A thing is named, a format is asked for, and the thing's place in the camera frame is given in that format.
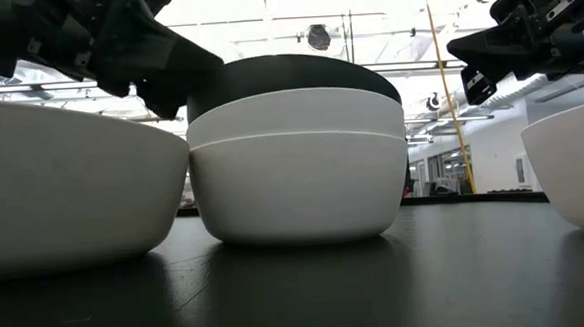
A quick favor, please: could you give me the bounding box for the white bowl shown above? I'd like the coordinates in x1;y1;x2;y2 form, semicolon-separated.
183;82;407;151
187;125;413;251
518;98;584;241
0;86;198;283

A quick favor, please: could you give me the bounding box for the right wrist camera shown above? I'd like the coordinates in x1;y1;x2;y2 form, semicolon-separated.
488;0;542;27

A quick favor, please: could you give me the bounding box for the round ceiling fixture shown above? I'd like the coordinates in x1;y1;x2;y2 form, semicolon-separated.
424;91;443;112

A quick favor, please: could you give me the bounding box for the glass partition window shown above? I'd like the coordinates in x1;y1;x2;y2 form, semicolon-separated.
408;145;475;198

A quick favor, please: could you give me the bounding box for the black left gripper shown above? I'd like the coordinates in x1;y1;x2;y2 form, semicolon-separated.
0;0;227;108

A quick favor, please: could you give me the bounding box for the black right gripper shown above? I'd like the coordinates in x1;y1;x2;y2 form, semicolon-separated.
444;0;584;108

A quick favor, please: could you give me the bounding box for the yellow hanging cable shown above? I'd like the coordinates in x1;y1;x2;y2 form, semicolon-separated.
421;0;479;197

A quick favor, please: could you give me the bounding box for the black bowl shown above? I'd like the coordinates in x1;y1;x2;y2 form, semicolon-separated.
183;48;403;124

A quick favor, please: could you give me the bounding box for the white wall panel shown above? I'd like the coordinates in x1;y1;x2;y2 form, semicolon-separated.
513;153;530;187

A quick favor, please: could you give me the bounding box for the black hanging ceiling device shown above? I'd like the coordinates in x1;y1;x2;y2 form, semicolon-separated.
306;22;333;54

